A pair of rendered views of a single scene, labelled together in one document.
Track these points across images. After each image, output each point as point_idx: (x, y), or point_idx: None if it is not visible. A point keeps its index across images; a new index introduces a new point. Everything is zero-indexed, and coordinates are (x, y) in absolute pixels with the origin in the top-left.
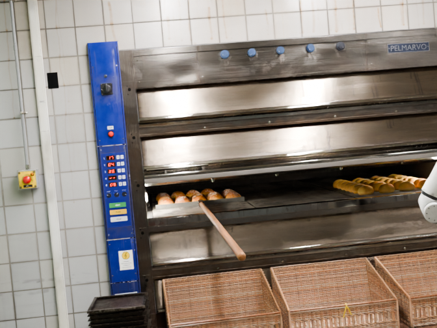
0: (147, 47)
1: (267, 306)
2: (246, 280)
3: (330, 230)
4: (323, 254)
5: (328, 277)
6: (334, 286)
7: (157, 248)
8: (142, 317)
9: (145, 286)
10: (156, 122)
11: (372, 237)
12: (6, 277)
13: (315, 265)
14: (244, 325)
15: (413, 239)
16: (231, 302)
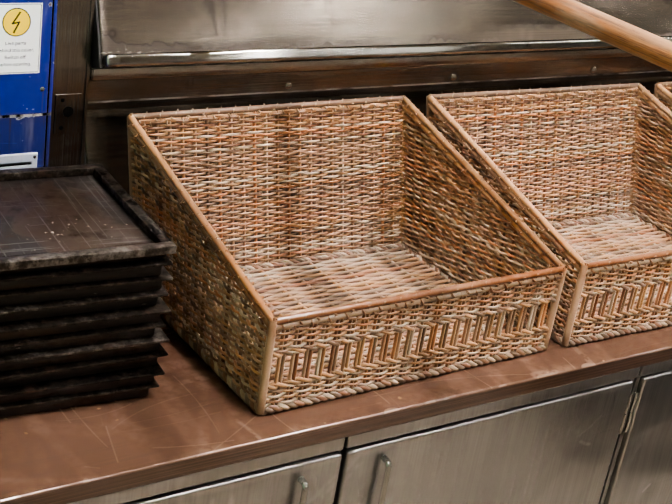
0: None
1: (431, 216)
2: (366, 129)
3: (582, 0)
4: (547, 66)
5: (556, 132)
6: (565, 158)
7: (118, 5)
8: (156, 282)
9: (61, 133)
10: None
11: (663, 31)
12: None
13: (534, 96)
14: (471, 308)
15: None
16: (320, 195)
